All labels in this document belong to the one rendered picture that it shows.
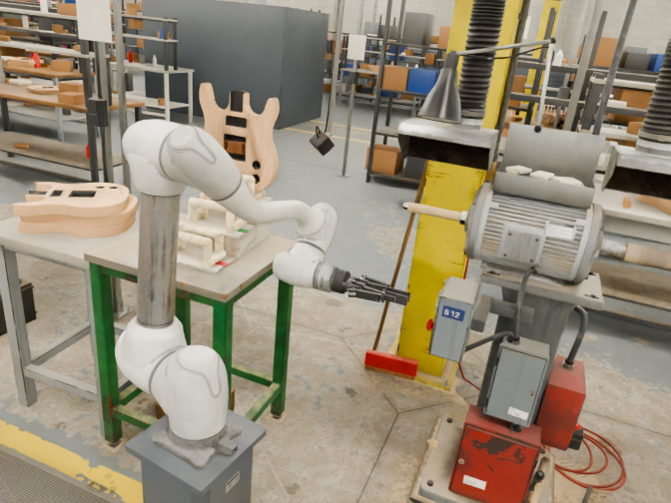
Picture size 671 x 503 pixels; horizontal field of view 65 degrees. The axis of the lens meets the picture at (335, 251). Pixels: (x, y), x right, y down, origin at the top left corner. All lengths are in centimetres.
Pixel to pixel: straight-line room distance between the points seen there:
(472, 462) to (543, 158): 104
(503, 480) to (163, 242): 135
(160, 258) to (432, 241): 168
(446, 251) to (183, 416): 174
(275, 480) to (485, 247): 136
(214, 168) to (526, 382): 115
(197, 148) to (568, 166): 114
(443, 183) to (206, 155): 167
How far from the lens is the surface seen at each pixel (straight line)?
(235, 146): 220
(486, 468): 200
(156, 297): 150
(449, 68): 168
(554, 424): 200
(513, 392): 183
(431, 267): 286
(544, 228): 170
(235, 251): 207
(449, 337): 159
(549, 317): 181
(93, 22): 317
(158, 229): 143
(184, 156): 123
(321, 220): 167
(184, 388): 143
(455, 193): 271
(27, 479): 263
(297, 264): 165
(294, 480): 247
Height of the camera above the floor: 179
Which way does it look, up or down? 23 degrees down
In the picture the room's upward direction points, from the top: 6 degrees clockwise
